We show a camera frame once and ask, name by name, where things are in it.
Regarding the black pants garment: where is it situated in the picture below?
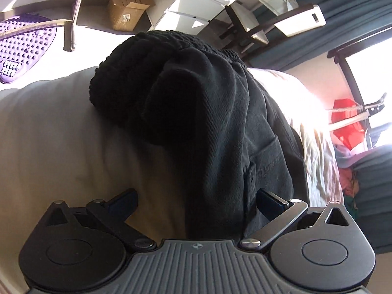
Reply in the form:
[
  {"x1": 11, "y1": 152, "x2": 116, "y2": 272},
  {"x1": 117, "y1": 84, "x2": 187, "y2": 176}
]
[{"x1": 90, "y1": 31, "x2": 309, "y2": 240}]

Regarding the right teal curtain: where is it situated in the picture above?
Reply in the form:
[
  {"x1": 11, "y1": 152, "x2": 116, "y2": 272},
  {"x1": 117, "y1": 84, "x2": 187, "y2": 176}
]
[{"x1": 353, "y1": 145, "x2": 392, "y2": 254}]

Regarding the teal curtain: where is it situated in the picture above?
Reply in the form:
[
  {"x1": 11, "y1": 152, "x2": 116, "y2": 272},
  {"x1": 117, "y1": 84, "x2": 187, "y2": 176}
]
[
  {"x1": 353, "y1": 145, "x2": 392, "y2": 254},
  {"x1": 244, "y1": 0, "x2": 392, "y2": 72}
]

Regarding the pink clothing pile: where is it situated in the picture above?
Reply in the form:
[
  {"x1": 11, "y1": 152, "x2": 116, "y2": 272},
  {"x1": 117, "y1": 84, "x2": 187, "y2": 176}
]
[{"x1": 339, "y1": 168, "x2": 359, "y2": 198}]

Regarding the pastel bed sheet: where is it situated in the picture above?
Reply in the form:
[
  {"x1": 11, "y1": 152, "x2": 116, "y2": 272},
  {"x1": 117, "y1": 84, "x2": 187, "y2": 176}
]
[{"x1": 0, "y1": 66, "x2": 346, "y2": 294}]

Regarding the red cloth bag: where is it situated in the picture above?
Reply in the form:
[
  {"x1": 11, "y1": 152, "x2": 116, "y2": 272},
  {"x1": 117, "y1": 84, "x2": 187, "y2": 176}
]
[{"x1": 331, "y1": 98, "x2": 367, "y2": 150}]

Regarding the black framed window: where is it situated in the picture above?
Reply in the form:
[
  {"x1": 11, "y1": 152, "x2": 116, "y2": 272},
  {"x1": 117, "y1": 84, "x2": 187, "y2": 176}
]
[{"x1": 327, "y1": 26, "x2": 391, "y2": 147}]

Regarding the purple massage mat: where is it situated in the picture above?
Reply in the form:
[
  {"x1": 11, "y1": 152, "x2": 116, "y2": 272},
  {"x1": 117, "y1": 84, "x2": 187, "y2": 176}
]
[{"x1": 1, "y1": 26, "x2": 57, "y2": 84}]

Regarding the left teal curtain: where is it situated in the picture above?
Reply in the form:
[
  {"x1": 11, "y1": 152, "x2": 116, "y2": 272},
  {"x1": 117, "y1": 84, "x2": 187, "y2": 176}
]
[{"x1": 244, "y1": 0, "x2": 392, "y2": 72}]

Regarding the cardboard box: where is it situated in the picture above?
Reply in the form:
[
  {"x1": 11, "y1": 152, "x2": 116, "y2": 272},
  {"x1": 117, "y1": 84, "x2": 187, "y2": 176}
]
[{"x1": 108, "y1": 0, "x2": 155, "y2": 32}]

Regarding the white chair with black frame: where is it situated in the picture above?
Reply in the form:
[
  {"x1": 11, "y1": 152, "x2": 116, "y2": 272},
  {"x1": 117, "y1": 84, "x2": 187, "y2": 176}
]
[{"x1": 219, "y1": 3, "x2": 326, "y2": 54}]

